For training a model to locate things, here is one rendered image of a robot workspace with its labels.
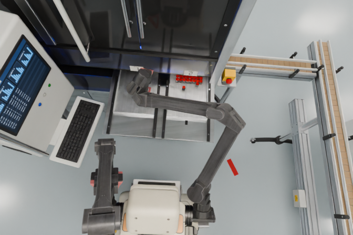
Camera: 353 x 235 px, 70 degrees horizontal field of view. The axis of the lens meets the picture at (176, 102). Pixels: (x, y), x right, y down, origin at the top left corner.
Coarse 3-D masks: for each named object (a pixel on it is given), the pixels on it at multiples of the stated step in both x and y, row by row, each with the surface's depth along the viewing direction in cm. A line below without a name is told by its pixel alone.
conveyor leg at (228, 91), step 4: (236, 76) 192; (240, 76) 190; (236, 80) 196; (228, 88) 214; (232, 88) 210; (224, 92) 227; (228, 92) 219; (224, 96) 228; (228, 96) 226; (220, 100) 242; (224, 100) 235
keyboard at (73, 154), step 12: (84, 108) 168; (96, 108) 168; (72, 120) 164; (84, 120) 165; (72, 132) 162; (84, 132) 162; (72, 144) 159; (84, 144) 161; (60, 156) 157; (72, 156) 156
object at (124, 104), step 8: (120, 72) 172; (128, 72) 173; (136, 72) 173; (120, 80) 170; (128, 80) 171; (152, 80) 172; (120, 88) 168; (152, 88) 170; (120, 96) 166; (128, 96) 167; (120, 104) 164; (128, 104) 165; (136, 104) 165; (120, 112) 160; (128, 112) 159; (136, 112) 163; (144, 112) 163; (152, 112) 164
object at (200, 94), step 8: (208, 80) 170; (176, 88) 171; (192, 88) 171; (200, 88) 172; (168, 96) 165; (176, 96) 169; (184, 96) 169; (192, 96) 169; (200, 96) 170; (168, 112) 164; (176, 112) 164
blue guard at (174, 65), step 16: (48, 48) 144; (80, 64) 158; (96, 64) 157; (112, 64) 156; (128, 64) 154; (144, 64) 153; (160, 64) 152; (176, 64) 151; (192, 64) 150; (208, 64) 148
